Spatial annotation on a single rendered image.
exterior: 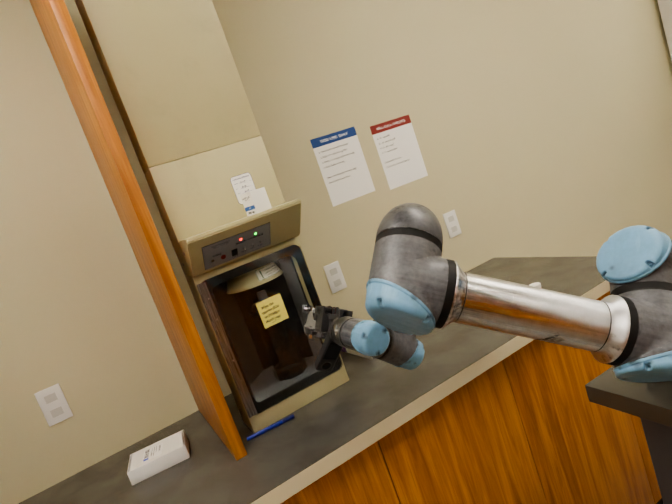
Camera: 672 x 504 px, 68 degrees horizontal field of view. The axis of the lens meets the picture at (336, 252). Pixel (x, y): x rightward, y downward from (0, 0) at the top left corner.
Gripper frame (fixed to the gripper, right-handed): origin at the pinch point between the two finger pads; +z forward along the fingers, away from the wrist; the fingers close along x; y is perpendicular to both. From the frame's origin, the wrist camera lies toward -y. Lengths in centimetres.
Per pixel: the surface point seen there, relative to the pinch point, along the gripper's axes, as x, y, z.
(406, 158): -55, 73, 48
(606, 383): -42, 0, -60
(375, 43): -33, 117, 49
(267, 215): 19.4, 28.5, -5.8
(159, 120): 48, 49, 5
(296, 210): 11.1, 31.7, -4.3
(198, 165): 37, 40, 5
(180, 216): 39.2, 25.3, 5.3
